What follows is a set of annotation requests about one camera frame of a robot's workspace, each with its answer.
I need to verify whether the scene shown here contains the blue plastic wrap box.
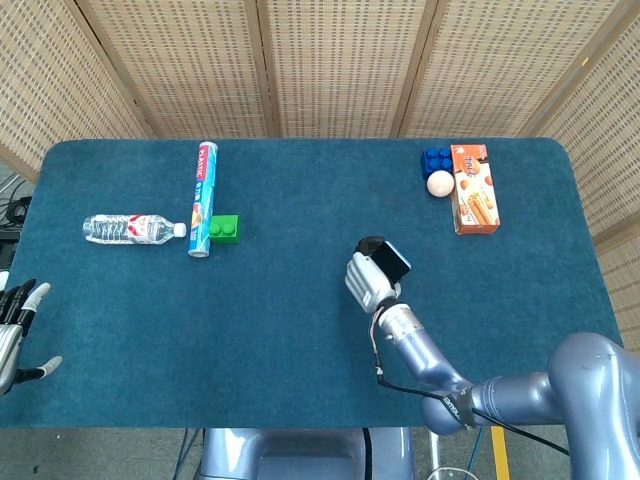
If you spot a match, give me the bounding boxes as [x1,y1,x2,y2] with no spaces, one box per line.
[187,140,221,259]

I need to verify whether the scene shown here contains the yellow floor tape strip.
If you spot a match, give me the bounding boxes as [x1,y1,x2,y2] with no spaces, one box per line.
[490,425,512,480]

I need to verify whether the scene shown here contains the blue toy building block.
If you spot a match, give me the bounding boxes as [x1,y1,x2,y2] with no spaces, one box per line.
[420,147,455,182]

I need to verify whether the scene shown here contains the black cables on floor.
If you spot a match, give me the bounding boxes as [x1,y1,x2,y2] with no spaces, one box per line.
[0,177,33,271]

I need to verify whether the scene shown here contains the orange snack box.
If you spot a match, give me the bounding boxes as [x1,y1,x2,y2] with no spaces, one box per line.
[449,144,502,236]

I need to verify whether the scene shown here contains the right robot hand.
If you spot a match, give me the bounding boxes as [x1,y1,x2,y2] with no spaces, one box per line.
[344,235,403,315]

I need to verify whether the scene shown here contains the green toy building block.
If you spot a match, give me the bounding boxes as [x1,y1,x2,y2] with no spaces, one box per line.
[209,214,241,245]

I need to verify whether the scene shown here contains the woven bamboo folding screen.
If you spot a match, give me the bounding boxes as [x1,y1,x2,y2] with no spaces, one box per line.
[0,0,640,351]

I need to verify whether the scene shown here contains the blue cable on floor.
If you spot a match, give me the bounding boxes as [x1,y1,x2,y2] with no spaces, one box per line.
[467,426,485,474]

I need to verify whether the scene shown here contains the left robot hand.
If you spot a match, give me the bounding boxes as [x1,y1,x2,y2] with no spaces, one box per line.
[0,278,64,396]

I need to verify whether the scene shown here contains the cream white ball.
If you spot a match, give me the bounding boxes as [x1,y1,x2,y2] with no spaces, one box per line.
[426,170,456,199]

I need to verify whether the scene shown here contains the blue felt table mat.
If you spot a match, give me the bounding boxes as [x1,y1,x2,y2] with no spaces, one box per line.
[0,137,624,430]

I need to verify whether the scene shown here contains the black smartphone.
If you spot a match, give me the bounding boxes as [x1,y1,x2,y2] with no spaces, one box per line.
[372,240,413,284]

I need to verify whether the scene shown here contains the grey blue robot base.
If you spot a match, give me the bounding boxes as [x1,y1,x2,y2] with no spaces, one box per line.
[197,427,416,480]

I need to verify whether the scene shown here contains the clear plastic water bottle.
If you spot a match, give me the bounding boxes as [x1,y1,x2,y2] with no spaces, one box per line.
[82,213,188,246]

